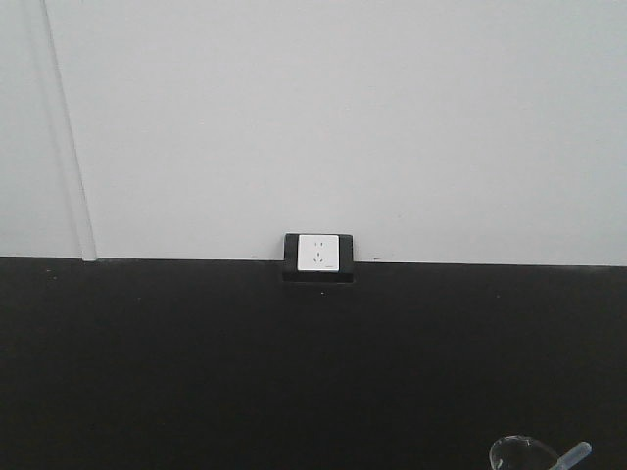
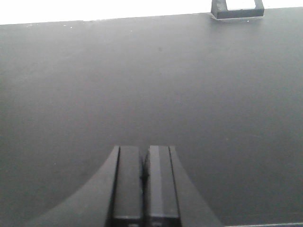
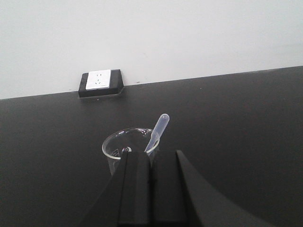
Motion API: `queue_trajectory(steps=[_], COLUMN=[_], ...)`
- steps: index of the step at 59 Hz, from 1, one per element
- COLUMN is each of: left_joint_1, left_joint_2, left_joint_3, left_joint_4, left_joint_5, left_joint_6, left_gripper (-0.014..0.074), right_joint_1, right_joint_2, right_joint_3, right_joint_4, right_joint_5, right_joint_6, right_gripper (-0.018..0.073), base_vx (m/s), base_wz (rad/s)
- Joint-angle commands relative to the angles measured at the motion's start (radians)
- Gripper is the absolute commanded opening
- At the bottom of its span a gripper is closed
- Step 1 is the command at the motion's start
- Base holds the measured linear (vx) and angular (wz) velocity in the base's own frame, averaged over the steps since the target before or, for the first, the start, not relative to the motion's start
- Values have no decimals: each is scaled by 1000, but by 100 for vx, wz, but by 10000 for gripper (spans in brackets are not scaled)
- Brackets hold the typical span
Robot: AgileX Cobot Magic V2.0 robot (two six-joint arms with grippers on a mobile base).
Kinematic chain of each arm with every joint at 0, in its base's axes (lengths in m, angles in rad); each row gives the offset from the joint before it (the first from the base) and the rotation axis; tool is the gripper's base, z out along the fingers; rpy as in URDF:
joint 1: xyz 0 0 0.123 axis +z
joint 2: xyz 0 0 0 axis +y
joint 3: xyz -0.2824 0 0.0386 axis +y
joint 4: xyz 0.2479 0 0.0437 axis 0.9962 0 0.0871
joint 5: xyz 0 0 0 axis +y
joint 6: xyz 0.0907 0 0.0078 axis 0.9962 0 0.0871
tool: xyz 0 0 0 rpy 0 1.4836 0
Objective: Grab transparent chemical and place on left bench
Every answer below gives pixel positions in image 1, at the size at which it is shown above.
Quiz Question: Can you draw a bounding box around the black socket mounting box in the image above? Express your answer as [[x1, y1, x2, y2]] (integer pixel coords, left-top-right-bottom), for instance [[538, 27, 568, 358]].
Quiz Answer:
[[282, 233, 355, 284]]

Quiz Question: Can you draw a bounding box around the clear plastic pipette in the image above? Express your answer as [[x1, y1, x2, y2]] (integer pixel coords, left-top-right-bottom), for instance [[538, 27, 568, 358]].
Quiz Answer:
[[553, 442, 593, 470]]

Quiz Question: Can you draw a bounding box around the white wall power socket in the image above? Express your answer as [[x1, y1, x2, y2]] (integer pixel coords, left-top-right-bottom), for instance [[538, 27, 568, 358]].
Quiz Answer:
[[297, 234, 340, 272]]

